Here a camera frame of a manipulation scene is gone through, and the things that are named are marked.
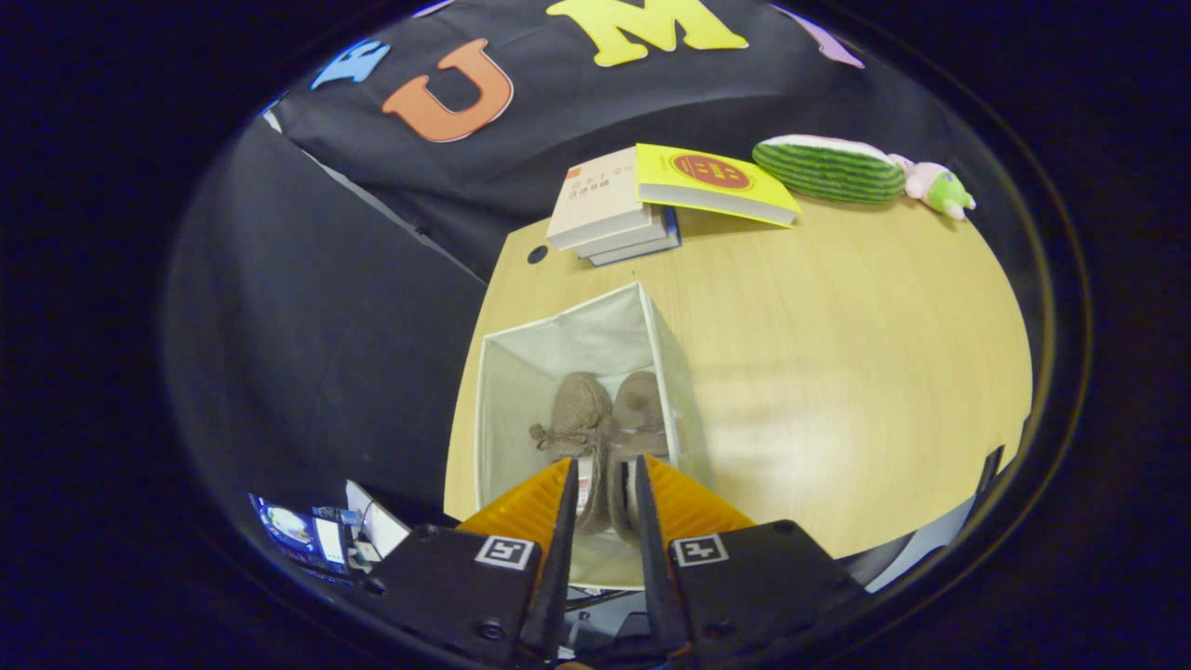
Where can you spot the watermelon slice plush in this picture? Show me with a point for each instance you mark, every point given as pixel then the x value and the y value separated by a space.
pixel 828 172

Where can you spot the beige cover book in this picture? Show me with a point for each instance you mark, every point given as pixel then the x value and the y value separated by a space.
pixel 595 205

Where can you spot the yellow book with red circle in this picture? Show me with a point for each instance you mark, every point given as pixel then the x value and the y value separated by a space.
pixel 744 194

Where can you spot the white book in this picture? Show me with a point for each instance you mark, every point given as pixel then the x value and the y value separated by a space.
pixel 623 244

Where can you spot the light green fabric storage box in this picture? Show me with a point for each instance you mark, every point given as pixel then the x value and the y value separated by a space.
pixel 558 344

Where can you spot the white paper card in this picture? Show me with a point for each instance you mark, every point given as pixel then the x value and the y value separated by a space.
pixel 377 526

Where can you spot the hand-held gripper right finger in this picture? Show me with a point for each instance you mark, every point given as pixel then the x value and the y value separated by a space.
pixel 649 558

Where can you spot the brown fuzzy shoe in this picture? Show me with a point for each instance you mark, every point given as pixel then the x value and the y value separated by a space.
pixel 582 400
pixel 640 400

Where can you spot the blue printed packet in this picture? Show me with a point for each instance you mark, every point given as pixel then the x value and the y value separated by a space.
pixel 288 526

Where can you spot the blue cover book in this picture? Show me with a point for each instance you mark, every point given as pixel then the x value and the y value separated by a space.
pixel 651 251

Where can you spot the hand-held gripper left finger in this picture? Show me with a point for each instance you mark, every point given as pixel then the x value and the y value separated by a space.
pixel 563 558

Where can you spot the pink and green plush toy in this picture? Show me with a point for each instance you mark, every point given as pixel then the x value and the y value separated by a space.
pixel 944 191

